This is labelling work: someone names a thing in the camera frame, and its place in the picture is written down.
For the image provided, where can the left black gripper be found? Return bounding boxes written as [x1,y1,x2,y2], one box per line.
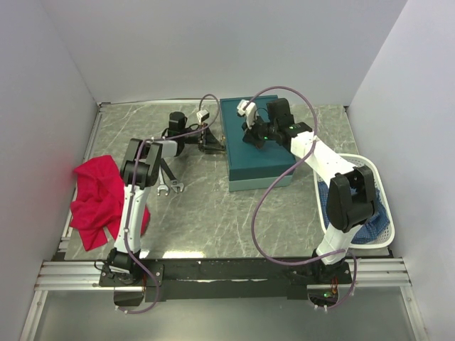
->
[181,124,225,153]

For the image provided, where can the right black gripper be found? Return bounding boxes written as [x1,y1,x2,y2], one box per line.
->
[241,115,277,151]

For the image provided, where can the teal tool box with drawer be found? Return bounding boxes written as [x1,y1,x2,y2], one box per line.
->
[220,97,296,192]

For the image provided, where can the black handled adjustable wrench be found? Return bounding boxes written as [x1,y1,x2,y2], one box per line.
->
[161,159,184,193]

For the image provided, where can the silver combination wrench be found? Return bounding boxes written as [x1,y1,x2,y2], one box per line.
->
[156,168,170,196]

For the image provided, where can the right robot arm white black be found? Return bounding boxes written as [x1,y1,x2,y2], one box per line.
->
[237,98,378,283]

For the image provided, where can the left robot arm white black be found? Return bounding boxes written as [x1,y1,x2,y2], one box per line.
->
[102,109,224,286]

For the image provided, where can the red cloth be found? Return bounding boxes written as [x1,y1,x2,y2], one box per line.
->
[70,155,131,251]

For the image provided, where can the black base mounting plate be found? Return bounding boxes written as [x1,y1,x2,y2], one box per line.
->
[99,258,355,302]

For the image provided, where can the blue checkered cloth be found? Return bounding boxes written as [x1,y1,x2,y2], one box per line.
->
[316,181,390,248]

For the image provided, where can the white plastic basket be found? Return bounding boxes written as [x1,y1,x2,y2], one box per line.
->
[314,153,395,250]

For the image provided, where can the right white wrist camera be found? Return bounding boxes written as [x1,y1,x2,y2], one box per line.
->
[237,99,257,129]

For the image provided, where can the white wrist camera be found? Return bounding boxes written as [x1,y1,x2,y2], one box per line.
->
[196,109,210,125]
[237,99,257,129]

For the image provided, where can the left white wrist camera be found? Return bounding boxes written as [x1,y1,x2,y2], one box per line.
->
[196,109,210,125]

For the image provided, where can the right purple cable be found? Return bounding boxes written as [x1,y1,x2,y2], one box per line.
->
[250,85,362,310]

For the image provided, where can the aluminium frame rail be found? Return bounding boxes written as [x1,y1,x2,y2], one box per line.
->
[20,258,429,340]

